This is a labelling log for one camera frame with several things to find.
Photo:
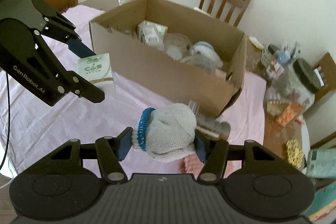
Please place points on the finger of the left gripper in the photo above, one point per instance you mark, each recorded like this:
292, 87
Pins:
61, 29
84, 88

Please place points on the clear box of brown blocks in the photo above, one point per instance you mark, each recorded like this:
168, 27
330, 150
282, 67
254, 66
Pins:
212, 128

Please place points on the teal packet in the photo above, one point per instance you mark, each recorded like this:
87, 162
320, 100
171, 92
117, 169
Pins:
321, 163

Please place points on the green white tea box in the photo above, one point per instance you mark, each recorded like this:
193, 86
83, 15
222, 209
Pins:
97, 70

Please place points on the gold ornate coaster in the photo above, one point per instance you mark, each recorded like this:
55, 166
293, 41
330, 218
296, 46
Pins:
294, 153

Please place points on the grey sock with blue cuff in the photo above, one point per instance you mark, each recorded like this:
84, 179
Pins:
166, 134

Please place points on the pink knitted sock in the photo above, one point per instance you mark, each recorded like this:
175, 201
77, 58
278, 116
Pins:
191, 164

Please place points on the large cardboard box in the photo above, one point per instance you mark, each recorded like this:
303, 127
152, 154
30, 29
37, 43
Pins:
156, 71

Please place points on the white blue-striped sock roll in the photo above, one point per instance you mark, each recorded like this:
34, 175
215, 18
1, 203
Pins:
207, 50

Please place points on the large jar with black lid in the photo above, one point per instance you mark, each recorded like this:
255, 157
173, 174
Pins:
292, 92

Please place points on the clear lid with red label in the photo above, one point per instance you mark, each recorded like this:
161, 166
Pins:
176, 46

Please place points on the clear jar with lid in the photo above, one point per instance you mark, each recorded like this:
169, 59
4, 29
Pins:
200, 61

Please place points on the small jar with black lid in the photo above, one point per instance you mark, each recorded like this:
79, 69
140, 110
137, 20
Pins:
267, 54

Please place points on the small beige box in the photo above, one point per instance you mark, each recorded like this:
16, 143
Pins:
151, 33

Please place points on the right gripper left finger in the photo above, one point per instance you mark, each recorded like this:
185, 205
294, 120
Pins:
110, 152

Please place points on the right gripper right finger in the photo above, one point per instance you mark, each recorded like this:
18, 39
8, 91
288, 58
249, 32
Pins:
213, 154

